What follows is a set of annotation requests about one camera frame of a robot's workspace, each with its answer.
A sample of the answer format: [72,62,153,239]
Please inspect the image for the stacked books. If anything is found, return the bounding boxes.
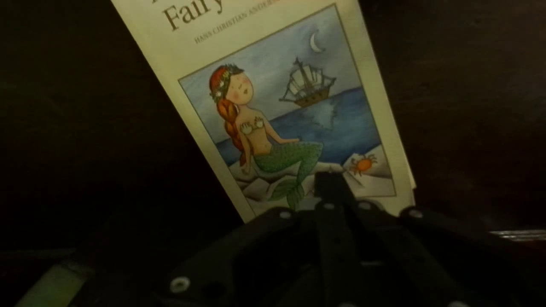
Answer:
[110,0,419,226]

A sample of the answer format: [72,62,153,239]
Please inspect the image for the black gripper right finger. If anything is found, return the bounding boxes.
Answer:
[335,169,514,307]

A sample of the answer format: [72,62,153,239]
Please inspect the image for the dark wooden secretary desk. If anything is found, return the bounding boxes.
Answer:
[0,0,546,307]

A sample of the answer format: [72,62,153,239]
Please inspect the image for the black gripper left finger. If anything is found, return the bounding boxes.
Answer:
[153,169,339,307]

